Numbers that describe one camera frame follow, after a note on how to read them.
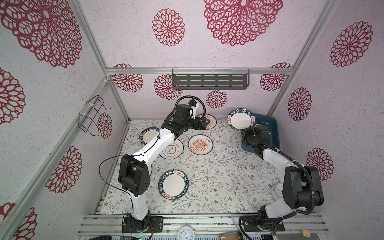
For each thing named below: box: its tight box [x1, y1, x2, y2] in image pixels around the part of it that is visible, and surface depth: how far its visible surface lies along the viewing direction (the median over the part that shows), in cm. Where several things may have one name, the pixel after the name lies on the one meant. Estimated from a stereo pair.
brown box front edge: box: [220, 232, 240, 240], surface depth 69 cm
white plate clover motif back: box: [159, 139, 184, 160], surface depth 102 cm
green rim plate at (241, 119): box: [227, 108, 257, 132], surface depth 99 cm
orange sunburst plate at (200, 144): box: [188, 134, 214, 156], surface depth 106 cm
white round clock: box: [177, 225, 196, 240], surface depth 70 cm
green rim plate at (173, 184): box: [158, 169, 189, 200], surface depth 89 cm
